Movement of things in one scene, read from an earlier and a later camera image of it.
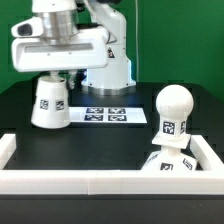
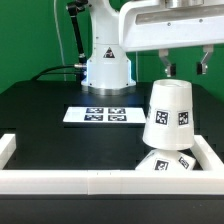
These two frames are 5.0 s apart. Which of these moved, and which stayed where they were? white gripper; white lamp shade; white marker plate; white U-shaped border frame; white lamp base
Moved: white lamp shade; white gripper
Stayed: white marker plate; white U-shaped border frame; white lamp base
